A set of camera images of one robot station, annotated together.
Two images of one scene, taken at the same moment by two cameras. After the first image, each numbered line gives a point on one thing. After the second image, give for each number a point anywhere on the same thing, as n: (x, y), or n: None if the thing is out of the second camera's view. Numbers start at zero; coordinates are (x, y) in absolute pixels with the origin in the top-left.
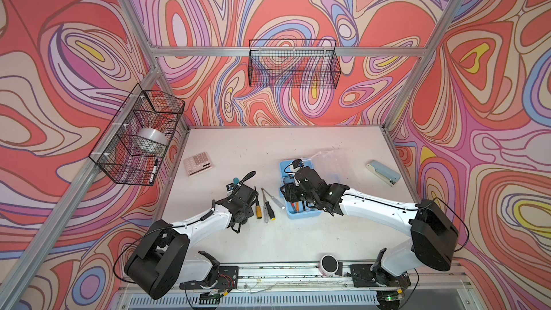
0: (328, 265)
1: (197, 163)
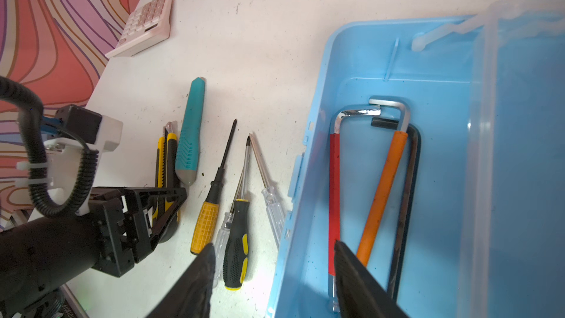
0: None
1: (146, 28)
